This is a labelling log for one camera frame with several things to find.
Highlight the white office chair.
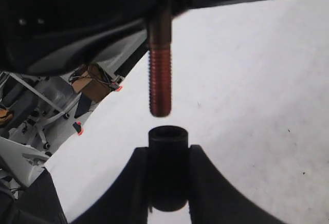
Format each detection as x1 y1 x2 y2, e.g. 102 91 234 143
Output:
15 76 81 156

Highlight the brown cardboard box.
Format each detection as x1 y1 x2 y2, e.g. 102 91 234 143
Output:
69 63 114 103

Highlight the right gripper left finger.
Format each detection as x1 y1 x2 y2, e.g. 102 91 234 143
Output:
68 146 150 224

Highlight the black cylindrical sleeve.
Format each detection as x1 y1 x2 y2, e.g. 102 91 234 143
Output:
148 125 191 213

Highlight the copper threaded bolt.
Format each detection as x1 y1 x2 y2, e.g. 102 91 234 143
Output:
146 0 173 118

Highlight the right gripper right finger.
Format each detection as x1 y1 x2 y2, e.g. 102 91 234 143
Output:
189 144 284 224

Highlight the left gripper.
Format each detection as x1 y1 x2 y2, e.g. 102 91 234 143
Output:
0 0 169 76

